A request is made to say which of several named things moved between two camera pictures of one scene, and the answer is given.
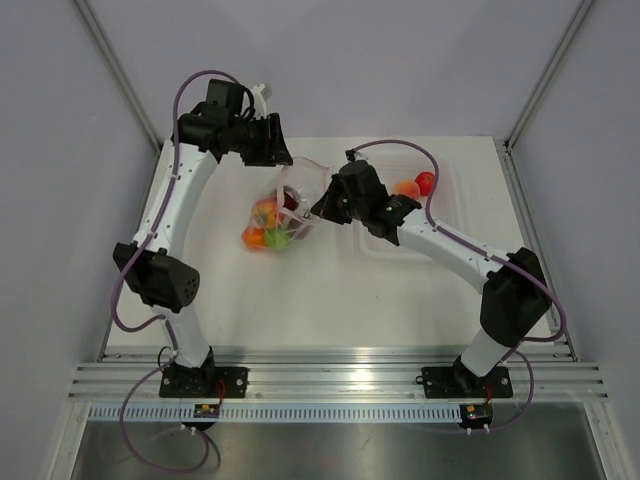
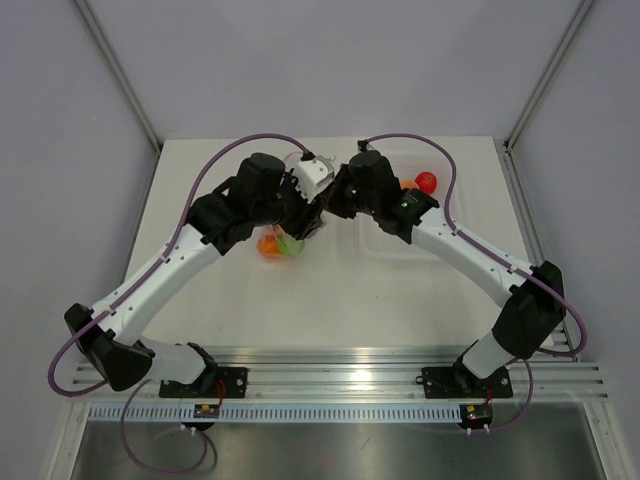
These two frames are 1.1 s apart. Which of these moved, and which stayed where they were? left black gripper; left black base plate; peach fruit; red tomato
Moved: left black gripper
Stayed: left black base plate; red tomato; peach fruit
